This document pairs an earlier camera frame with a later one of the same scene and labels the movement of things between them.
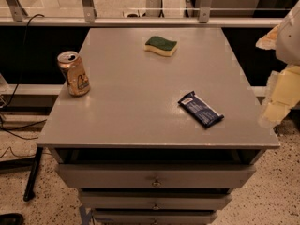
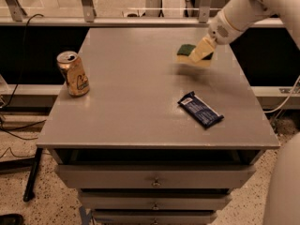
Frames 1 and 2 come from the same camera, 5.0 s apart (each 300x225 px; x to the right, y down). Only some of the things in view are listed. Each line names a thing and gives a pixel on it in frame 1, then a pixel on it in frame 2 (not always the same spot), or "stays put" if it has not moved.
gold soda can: (77, 80) stays put
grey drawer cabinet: (156, 126) stays put
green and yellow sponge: (160, 46) -> (184, 57)
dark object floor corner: (11, 218) stays put
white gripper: (289, 42) -> (222, 29)
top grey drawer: (152, 175) stays put
